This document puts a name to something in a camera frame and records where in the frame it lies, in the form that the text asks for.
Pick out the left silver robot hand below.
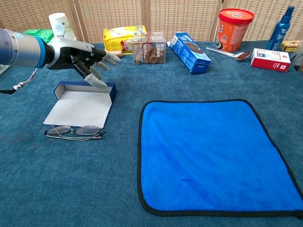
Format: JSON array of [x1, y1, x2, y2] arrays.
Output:
[[45, 37, 121, 88]]

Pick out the dark blue glasses case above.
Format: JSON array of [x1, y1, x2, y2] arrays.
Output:
[[43, 80, 117, 130]]

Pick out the thin-framed eyeglasses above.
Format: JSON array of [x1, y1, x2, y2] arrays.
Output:
[[44, 125, 107, 142]]

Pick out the white paper cup stack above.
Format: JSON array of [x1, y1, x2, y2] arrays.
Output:
[[48, 12, 78, 42]]

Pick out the green tissue pack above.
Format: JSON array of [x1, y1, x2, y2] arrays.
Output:
[[22, 28, 54, 44]]

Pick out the yellow snack bag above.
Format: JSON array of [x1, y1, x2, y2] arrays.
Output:
[[103, 25, 147, 55]]

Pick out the clear box of chocolate cups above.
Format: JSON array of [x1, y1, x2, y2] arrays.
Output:
[[132, 31, 167, 66]]

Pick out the woven folding screen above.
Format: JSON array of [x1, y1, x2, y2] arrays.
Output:
[[0, 0, 303, 44]]

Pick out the dark teal table cover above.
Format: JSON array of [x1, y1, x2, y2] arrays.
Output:
[[0, 40, 303, 227]]

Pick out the dark blue cookie carton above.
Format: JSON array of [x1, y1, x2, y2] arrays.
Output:
[[169, 31, 212, 75]]

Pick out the orange instant noodle tub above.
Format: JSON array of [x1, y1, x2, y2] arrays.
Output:
[[215, 8, 255, 53]]

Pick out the bright blue microfiber cloth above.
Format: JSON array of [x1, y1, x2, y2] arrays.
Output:
[[137, 98, 303, 218]]

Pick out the metal spoon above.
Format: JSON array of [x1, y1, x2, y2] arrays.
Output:
[[205, 46, 251, 61]]

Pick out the red and white small box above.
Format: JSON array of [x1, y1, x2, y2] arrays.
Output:
[[250, 48, 291, 73]]

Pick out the blue spray bottle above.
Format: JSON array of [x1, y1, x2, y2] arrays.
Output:
[[265, 5, 296, 51]]

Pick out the small yellow brown box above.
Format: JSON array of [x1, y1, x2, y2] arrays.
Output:
[[280, 40, 300, 52]]

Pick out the clear bag of cookies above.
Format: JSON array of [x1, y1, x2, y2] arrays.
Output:
[[292, 47, 303, 73]]

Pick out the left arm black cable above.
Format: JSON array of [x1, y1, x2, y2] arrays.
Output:
[[0, 68, 38, 95]]

